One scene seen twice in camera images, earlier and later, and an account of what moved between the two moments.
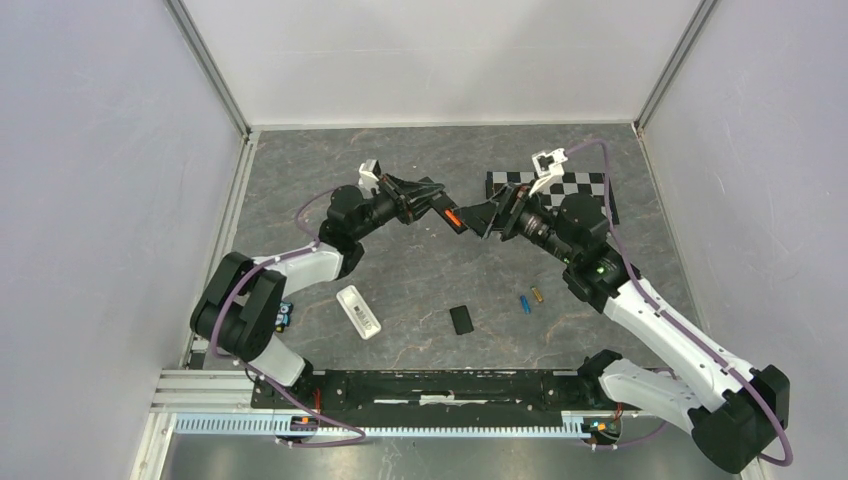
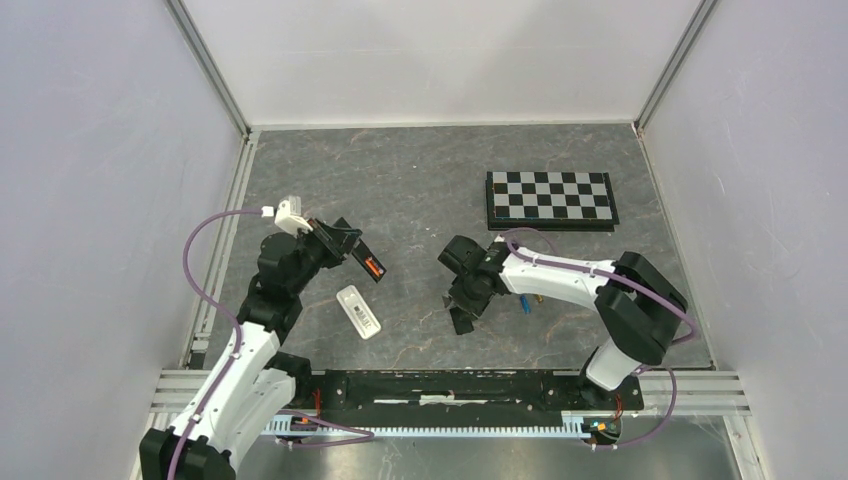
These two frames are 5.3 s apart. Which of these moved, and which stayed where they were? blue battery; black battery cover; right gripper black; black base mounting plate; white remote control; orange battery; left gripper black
Moved: right gripper black; orange battery; left gripper black
Stayed: blue battery; black battery cover; black base mounting plate; white remote control
